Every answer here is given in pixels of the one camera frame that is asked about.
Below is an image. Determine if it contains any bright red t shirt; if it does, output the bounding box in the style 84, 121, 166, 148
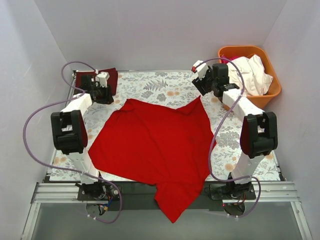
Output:
88, 98, 214, 223

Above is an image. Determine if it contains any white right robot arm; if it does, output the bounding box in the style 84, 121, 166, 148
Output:
191, 60, 278, 200

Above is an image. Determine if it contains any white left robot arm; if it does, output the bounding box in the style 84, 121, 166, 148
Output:
50, 72, 119, 201

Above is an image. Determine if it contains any folded dark red t shirt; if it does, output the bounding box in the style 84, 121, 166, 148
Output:
75, 67, 118, 96

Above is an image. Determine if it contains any floral patterned table mat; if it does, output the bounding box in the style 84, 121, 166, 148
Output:
48, 71, 280, 182

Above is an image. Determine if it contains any pink garment in basket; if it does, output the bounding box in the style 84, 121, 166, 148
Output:
220, 55, 239, 64

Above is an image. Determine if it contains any orange plastic basket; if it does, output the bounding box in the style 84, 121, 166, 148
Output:
218, 45, 282, 109

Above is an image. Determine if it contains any cream white t shirt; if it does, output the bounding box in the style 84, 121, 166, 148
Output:
232, 54, 273, 97

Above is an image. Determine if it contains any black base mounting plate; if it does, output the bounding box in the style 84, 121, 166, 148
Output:
75, 181, 258, 211

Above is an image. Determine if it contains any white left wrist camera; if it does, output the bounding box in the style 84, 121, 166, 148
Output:
95, 71, 110, 88

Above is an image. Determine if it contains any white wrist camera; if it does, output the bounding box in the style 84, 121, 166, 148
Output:
95, 71, 110, 88
191, 60, 209, 80

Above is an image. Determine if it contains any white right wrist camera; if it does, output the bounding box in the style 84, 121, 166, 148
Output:
191, 60, 209, 80

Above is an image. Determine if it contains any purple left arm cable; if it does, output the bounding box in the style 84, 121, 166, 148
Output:
22, 60, 124, 224

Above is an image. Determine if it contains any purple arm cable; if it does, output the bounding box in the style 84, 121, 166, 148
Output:
199, 57, 262, 219
22, 60, 124, 224

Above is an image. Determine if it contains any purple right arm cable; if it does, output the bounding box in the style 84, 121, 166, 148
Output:
199, 57, 262, 219

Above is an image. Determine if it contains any aluminium frame rail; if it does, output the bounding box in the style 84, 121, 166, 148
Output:
21, 181, 312, 240

